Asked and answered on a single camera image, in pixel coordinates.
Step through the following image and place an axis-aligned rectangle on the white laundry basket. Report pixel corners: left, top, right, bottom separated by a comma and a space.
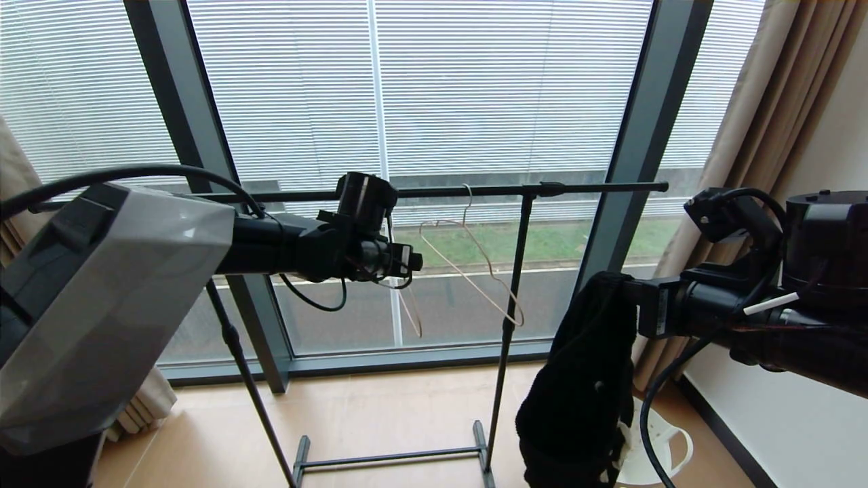
614, 400, 694, 487

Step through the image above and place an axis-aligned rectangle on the black long-sleeved garment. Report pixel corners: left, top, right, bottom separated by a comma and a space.
515, 271, 639, 488

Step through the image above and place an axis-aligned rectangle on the pink clothes hanger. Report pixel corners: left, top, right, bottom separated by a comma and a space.
387, 216, 425, 340
419, 184, 525, 328

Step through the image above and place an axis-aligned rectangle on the black clothes rack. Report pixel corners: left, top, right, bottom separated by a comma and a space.
27, 180, 669, 488

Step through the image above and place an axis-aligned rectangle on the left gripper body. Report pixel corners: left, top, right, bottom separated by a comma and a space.
388, 241, 423, 281

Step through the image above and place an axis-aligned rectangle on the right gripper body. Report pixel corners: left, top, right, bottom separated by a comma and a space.
624, 277, 762, 340

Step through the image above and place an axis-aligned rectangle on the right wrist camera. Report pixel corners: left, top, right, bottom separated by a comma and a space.
684, 188, 781, 285

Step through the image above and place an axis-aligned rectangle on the window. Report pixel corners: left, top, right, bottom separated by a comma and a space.
0, 0, 767, 395

